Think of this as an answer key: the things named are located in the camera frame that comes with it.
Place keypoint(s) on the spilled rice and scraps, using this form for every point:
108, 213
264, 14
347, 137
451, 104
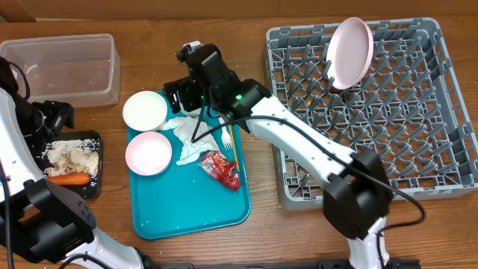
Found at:
71, 156

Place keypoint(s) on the clear plastic bin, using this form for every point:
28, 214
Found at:
82, 70

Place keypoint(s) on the crumpled white napkin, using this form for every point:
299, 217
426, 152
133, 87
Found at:
183, 128

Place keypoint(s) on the white plastic cup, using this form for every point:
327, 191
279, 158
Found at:
193, 113

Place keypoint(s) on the pink bowl with food scraps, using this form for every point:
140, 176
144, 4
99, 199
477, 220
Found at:
148, 154

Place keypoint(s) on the grey dishwasher rack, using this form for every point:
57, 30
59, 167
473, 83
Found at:
408, 107

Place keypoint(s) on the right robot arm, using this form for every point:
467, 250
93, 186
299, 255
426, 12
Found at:
356, 193

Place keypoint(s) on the orange carrot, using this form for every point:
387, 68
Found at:
71, 179

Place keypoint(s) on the white bowl with food scraps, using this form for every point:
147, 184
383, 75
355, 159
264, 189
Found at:
145, 111

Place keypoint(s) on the black plastic bin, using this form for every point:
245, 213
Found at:
93, 189

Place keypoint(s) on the pink round plate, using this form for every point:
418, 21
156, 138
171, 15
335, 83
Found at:
350, 52

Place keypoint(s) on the wooden chopstick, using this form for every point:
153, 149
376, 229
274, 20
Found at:
234, 148

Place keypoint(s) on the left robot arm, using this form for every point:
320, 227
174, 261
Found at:
40, 220

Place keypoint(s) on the white plastic fork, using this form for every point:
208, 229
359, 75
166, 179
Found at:
226, 138

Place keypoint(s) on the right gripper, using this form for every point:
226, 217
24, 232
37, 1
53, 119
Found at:
197, 97

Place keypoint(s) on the teal serving tray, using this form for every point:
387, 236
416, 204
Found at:
185, 199

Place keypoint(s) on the red snack wrapper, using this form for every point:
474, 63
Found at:
218, 167

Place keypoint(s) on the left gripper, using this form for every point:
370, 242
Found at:
57, 112

